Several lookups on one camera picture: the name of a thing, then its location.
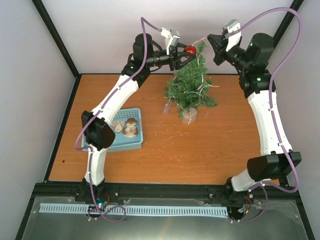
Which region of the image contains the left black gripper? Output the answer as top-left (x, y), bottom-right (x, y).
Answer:
top-left (146, 43), bottom-right (197, 72)

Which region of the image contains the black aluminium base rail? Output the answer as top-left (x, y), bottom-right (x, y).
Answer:
top-left (32, 181), bottom-right (298, 208)

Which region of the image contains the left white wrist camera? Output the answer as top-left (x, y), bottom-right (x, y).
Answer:
top-left (161, 27), bottom-right (180, 55)

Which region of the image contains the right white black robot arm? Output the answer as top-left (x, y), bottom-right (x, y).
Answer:
top-left (207, 33), bottom-right (302, 203)

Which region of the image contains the light blue cable duct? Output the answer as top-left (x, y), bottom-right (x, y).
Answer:
top-left (38, 203), bottom-right (228, 218)

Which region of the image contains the clear plastic battery box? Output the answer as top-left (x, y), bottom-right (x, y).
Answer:
top-left (162, 101), bottom-right (171, 115)

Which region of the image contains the snowman ornament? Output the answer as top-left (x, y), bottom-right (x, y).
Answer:
top-left (122, 118), bottom-right (138, 138)

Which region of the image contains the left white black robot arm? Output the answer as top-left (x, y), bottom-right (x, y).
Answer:
top-left (79, 33), bottom-right (197, 202)

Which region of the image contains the beige wooden heart ornament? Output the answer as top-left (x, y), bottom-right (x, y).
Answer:
top-left (111, 121), bottom-right (126, 133)

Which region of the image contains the red ball ornament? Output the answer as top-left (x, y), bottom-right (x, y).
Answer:
top-left (183, 45), bottom-right (197, 55)

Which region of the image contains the blue plastic basket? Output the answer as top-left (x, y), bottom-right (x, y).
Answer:
top-left (81, 108), bottom-right (143, 152)

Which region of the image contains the purple floor cable loop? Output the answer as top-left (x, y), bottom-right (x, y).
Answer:
top-left (86, 193), bottom-right (127, 222)

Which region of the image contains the small green christmas tree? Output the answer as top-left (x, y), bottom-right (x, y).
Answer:
top-left (163, 40), bottom-right (218, 125)

